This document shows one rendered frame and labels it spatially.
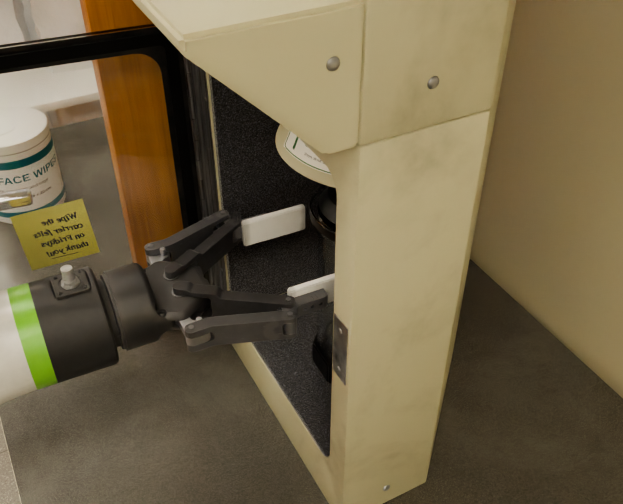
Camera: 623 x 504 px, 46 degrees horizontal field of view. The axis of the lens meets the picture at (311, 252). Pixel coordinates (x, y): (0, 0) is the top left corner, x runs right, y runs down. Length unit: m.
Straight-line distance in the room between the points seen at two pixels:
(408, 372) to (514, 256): 0.47
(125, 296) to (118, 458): 0.31
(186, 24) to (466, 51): 0.19
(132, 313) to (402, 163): 0.27
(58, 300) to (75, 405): 0.35
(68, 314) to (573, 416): 0.62
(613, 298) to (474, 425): 0.24
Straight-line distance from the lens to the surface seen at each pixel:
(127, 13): 0.80
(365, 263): 0.56
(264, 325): 0.64
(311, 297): 0.67
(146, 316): 0.65
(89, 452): 0.93
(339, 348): 0.63
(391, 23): 0.46
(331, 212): 0.70
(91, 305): 0.64
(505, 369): 1.00
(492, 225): 1.14
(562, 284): 1.06
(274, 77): 0.44
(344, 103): 0.47
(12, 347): 0.64
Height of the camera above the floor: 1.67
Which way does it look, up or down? 39 degrees down
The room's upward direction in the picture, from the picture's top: straight up
